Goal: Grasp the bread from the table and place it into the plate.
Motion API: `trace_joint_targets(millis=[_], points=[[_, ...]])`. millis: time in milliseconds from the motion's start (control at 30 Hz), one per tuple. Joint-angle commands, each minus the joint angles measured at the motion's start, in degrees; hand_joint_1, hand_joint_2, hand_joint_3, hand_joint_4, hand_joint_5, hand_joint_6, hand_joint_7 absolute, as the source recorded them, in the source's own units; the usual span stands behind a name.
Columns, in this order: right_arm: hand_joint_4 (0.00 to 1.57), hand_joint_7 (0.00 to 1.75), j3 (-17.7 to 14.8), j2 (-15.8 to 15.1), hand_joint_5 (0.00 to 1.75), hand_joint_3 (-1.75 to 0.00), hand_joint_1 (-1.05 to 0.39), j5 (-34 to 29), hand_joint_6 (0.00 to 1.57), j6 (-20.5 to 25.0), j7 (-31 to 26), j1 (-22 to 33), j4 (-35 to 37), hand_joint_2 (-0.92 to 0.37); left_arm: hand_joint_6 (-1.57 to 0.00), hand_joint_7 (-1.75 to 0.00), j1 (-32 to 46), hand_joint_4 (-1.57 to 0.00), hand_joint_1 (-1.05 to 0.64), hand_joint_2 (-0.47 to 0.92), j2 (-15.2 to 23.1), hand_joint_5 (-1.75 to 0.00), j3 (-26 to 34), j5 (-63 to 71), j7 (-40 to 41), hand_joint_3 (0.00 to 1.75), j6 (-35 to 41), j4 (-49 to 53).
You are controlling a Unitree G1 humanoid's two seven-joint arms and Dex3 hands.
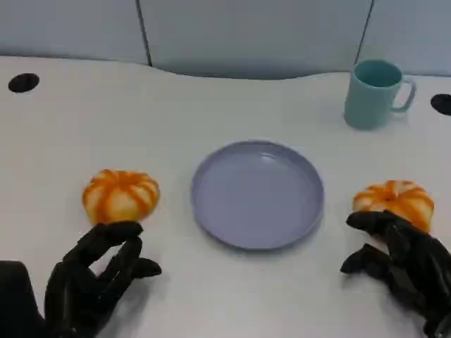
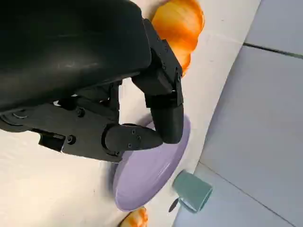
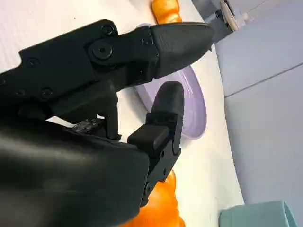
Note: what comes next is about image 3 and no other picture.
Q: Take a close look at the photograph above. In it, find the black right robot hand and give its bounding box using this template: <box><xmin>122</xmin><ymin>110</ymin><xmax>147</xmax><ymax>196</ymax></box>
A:
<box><xmin>0</xmin><ymin>19</ymin><xmax>215</xmax><ymax>227</ymax></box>

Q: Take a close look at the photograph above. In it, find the orange white toy bread roll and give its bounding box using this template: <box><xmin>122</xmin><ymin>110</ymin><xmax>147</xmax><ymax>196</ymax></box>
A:
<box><xmin>151</xmin><ymin>0</ymin><xmax>183</xmax><ymax>24</ymax></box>
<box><xmin>123</xmin><ymin>169</ymin><xmax>187</xmax><ymax>227</ymax></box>

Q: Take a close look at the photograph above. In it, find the lilac plate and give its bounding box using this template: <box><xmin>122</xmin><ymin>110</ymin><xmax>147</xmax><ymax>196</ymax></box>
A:
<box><xmin>134</xmin><ymin>23</ymin><xmax>208</xmax><ymax>140</ymax></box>

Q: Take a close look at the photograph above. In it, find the pale green mug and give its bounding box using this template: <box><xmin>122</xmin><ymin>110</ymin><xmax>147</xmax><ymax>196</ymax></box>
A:
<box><xmin>219</xmin><ymin>200</ymin><xmax>299</xmax><ymax>227</ymax></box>

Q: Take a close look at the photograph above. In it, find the white beige workshop fixture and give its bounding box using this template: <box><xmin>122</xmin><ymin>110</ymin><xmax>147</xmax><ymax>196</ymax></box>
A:
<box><xmin>219</xmin><ymin>0</ymin><xmax>255</xmax><ymax>31</ymax></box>

